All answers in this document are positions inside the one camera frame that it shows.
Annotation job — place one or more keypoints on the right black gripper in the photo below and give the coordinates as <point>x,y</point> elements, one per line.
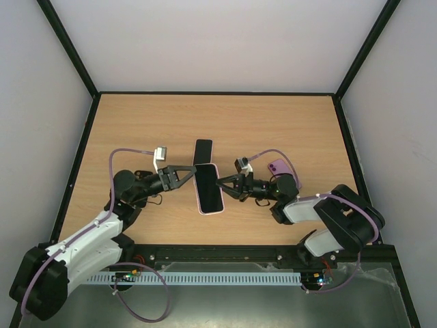
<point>242,186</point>

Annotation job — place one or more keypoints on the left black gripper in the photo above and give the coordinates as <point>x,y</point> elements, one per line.
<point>169,178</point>

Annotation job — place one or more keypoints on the black phone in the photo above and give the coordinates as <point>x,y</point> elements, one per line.
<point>203,152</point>
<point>209,189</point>

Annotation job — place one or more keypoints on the pink phone case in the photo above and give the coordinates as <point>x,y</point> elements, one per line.
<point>196,191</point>
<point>212,152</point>

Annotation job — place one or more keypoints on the purple phone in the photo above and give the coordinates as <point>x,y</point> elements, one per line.
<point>281,167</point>

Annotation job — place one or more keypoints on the black phone case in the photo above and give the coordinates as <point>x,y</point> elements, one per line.
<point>142,173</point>

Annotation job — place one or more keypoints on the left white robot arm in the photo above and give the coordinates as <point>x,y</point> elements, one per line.
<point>48,274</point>

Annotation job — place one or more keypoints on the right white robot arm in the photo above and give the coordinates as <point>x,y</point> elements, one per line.
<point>350,221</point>

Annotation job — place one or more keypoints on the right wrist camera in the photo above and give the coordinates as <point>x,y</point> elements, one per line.
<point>243,166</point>

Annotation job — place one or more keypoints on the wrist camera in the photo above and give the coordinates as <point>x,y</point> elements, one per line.
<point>243,166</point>
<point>160,155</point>

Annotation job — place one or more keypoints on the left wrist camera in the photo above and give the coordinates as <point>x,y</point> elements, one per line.
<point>160,155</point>

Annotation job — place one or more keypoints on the white slotted cable duct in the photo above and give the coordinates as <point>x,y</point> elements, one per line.
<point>198,279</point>

